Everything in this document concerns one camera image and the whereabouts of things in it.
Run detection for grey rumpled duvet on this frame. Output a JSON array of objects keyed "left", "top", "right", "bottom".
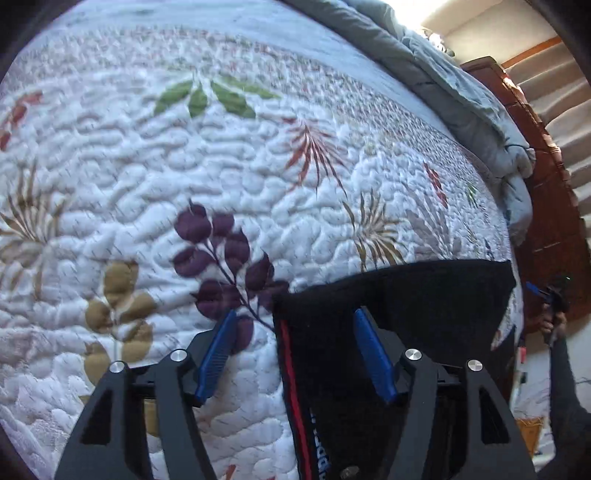
[{"left": 288, "top": 1, "right": 536, "bottom": 246}]

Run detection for beige pleated curtain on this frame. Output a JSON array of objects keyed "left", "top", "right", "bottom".
[{"left": 505, "top": 38, "right": 591, "bottom": 218}]

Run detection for white floral quilted bedspread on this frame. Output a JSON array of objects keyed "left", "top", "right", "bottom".
[{"left": 1, "top": 1, "right": 513, "bottom": 479}]

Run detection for wooden bedside table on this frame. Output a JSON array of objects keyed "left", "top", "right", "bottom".
[{"left": 516, "top": 417, "right": 545, "bottom": 457}]

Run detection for black pants with red stripe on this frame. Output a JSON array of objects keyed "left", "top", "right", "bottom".
[{"left": 273, "top": 259, "right": 517, "bottom": 479}]

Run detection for dark sleeved right forearm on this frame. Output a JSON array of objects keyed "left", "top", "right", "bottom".
[{"left": 537, "top": 338, "right": 590, "bottom": 479}]

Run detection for person's right hand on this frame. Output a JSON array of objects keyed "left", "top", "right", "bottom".
[{"left": 540, "top": 310, "right": 567, "bottom": 346}]

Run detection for reddish brown wooden headboard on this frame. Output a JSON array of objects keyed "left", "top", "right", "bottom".
[{"left": 462, "top": 56, "right": 590, "bottom": 321}]

